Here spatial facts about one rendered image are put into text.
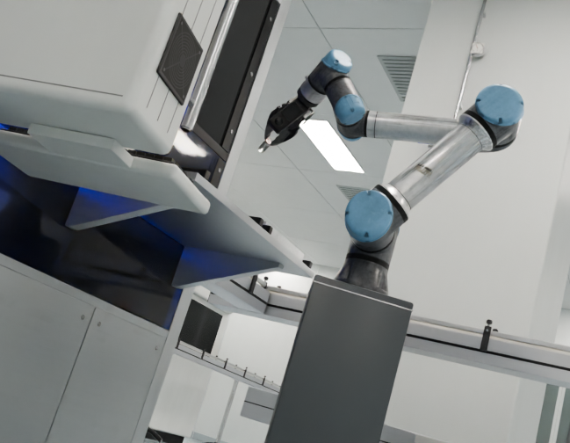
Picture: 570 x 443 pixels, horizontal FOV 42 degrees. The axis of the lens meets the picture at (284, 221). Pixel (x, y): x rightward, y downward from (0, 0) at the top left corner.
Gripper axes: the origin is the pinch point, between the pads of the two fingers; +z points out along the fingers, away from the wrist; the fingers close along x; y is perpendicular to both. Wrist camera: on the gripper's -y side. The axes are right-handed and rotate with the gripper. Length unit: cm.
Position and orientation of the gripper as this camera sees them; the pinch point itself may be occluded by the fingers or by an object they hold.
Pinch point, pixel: (269, 140)
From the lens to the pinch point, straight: 217.5
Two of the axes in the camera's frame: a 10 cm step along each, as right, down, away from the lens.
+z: -5.3, 5.3, 6.6
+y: 5.3, -4.1, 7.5
